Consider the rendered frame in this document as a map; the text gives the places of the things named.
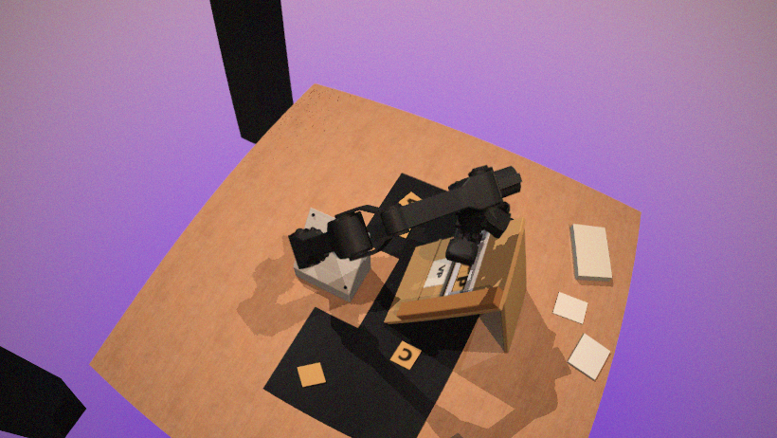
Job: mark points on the white paper ticket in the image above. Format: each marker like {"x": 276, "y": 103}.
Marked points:
{"x": 438, "y": 272}

